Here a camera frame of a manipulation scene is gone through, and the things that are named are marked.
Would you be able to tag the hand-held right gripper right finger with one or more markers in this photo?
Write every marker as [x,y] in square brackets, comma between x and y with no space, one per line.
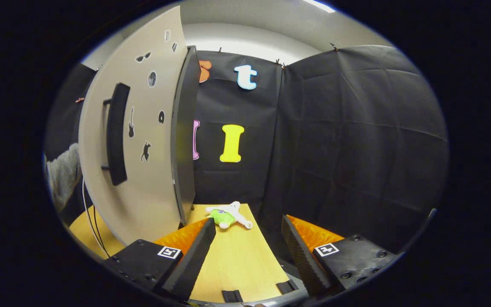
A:
[303,260]

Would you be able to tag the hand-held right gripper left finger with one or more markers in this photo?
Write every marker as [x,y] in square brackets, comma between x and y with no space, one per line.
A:
[188,266]

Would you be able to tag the beige cabinet door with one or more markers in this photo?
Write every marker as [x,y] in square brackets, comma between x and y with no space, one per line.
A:
[151,192]

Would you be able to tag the dark grey cabinet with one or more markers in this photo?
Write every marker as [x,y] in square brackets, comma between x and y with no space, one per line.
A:
[183,149]

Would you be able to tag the green white plush toy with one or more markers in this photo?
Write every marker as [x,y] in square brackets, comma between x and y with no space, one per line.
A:
[224,217]

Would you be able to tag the black backdrop cloth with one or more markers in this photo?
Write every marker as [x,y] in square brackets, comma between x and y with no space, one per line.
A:
[335,128]

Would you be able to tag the large ceiling light panel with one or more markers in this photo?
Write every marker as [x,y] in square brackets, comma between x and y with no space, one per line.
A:
[319,5]

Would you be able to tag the black table bracket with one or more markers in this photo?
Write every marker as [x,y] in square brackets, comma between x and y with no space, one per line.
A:
[232,296]
[287,286]

